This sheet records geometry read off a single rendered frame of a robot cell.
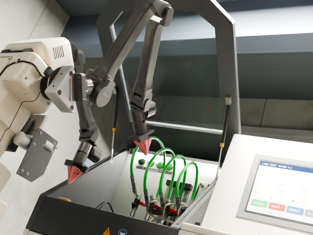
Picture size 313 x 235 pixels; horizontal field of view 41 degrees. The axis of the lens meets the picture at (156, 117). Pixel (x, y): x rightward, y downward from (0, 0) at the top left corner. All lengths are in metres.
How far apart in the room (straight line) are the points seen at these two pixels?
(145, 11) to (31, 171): 0.64
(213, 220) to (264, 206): 0.23
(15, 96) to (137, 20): 0.47
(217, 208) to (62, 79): 0.96
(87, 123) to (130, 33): 0.67
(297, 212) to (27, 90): 1.18
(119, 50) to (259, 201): 0.92
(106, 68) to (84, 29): 2.62
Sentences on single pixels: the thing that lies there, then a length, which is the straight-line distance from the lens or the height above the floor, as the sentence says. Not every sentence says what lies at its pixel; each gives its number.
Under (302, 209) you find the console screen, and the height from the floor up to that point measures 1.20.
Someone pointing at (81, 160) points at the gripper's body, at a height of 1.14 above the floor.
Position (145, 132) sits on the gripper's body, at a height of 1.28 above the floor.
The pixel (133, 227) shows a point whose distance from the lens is 1.71.
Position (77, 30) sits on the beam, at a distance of 4.06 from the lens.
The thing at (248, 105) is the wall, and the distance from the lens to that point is 4.46.
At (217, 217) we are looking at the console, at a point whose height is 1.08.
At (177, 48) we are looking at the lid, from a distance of 2.07.
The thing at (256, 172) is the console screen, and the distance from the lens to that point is 1.98.
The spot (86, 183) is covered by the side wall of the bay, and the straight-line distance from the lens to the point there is 2.20.
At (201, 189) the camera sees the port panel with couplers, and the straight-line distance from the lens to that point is 2.25.
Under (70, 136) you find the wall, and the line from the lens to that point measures 4.27.
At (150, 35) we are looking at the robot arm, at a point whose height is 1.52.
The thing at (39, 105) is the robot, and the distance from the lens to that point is 1.36.
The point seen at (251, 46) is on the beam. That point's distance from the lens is 3.16.
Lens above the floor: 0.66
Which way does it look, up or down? 23 degrees up
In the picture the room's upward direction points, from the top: 19 degrees clockwise
